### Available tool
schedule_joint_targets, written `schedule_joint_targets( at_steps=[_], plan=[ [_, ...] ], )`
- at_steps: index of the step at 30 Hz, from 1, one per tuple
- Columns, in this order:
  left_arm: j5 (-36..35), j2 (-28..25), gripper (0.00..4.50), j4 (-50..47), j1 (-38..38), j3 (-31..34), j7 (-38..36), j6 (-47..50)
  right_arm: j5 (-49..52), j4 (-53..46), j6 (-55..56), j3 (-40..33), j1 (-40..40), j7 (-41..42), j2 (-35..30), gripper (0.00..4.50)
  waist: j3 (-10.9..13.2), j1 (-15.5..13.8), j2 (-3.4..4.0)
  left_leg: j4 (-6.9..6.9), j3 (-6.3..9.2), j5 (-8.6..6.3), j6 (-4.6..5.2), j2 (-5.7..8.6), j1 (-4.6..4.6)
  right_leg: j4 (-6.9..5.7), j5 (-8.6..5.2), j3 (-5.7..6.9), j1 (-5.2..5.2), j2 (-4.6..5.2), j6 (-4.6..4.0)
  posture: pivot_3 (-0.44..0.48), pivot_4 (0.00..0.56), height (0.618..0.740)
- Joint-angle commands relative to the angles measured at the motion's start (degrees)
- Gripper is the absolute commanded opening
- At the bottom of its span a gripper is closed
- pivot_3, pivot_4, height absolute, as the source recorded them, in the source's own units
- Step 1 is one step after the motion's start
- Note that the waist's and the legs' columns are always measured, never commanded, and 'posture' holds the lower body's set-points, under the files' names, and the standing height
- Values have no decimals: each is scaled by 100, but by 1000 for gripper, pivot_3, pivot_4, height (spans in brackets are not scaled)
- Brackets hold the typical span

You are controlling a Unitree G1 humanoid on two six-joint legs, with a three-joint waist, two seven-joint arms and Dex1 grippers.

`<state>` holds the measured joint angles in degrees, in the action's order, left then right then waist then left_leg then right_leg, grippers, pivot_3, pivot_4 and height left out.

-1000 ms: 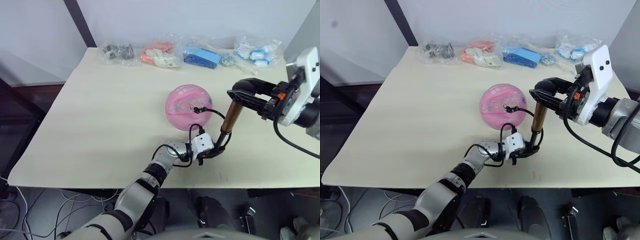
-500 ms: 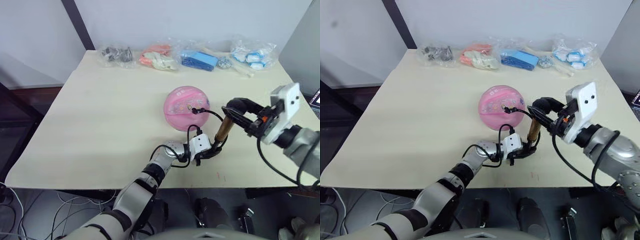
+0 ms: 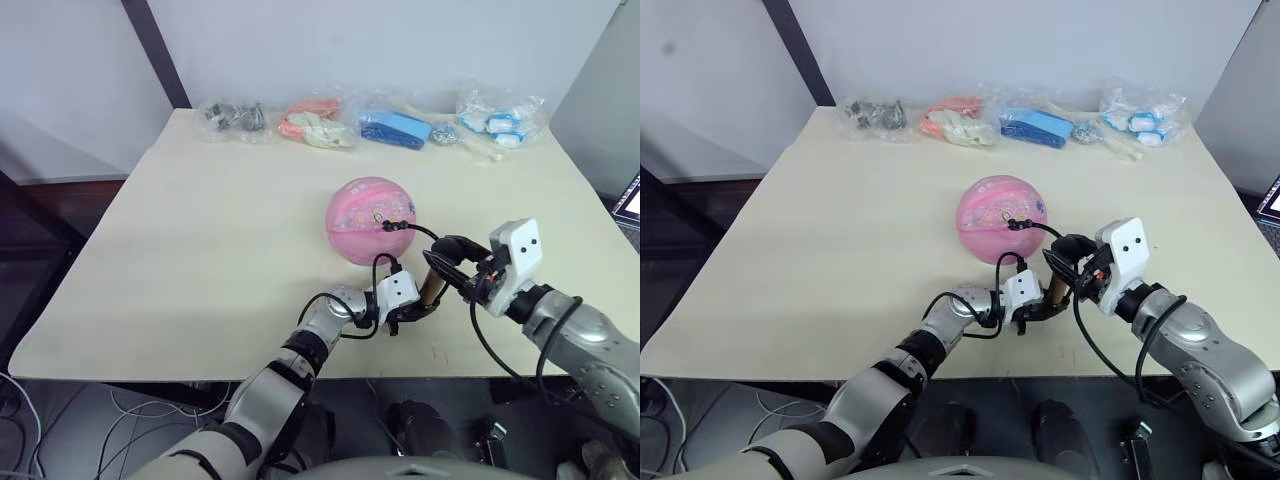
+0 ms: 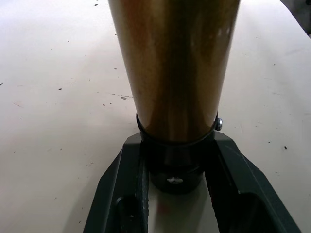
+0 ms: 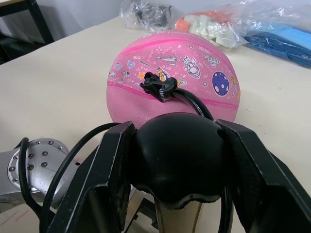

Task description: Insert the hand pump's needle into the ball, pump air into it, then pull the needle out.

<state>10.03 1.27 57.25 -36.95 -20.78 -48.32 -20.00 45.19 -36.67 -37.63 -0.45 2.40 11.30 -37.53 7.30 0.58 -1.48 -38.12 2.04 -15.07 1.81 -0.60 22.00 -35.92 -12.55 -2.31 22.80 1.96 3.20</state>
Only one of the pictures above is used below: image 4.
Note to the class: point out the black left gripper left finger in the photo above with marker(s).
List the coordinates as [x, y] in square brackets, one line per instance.
[116, 184]

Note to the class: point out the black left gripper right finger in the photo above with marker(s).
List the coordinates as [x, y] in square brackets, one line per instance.
[243, 194]

